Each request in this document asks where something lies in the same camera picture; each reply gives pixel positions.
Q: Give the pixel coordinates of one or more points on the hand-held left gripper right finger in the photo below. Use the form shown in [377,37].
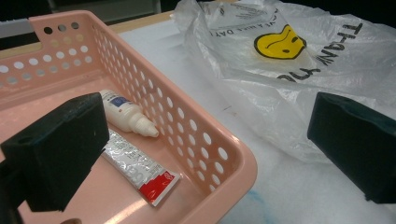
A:
[351,146]

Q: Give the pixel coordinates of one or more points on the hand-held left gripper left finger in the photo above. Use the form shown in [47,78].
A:
[56,152]

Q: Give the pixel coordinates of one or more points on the white dropper bottle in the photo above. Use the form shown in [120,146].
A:
[124,113]

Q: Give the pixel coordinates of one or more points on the silver and red ointment tube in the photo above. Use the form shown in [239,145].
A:
[140,168]

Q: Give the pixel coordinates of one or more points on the pink perforated plastic basket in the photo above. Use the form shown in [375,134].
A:
[130,199]

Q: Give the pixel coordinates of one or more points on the clear plastic bag yellow face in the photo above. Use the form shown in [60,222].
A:
[249,93]

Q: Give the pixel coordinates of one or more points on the white table cover sheet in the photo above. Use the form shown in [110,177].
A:
[295,193]

